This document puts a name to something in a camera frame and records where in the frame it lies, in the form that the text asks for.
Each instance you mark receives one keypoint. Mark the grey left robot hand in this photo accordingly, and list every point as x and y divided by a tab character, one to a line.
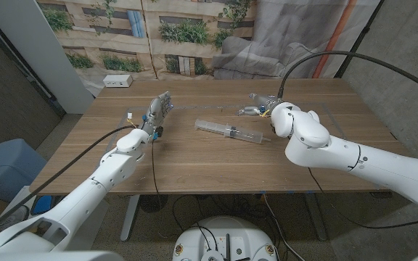
160	108

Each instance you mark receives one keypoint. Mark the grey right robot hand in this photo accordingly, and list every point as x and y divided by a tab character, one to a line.
269	103

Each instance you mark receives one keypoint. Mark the clear plastic syringe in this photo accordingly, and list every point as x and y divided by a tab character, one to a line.
241	133

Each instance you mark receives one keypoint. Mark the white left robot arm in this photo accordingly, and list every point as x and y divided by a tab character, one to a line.
111	172

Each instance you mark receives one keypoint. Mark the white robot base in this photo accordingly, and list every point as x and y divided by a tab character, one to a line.
227	232

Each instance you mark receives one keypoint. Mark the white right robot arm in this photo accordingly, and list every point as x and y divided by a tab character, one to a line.
339	152

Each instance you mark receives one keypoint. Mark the white power outlet box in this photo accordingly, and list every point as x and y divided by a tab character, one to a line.
117	80

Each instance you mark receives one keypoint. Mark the printed fabric backdrop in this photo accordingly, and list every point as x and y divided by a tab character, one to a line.
194	36

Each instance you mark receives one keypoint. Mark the black round floor foot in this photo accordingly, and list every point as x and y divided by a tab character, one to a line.
153	203

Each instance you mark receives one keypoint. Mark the black backdrop stand pole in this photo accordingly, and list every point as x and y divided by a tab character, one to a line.
357	40

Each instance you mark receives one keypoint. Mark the white table leg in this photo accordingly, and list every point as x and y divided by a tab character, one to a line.
317	217
129	217

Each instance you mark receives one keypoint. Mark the blue floor object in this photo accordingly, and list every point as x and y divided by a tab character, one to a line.
44	204

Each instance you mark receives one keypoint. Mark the blue-grey upholstered seat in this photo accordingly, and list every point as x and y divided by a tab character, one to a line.
6	166

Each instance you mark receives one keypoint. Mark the grey sneaker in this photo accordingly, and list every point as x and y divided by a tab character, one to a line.
13	217

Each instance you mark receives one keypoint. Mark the white robot torso rim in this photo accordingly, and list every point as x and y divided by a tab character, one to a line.
49	256

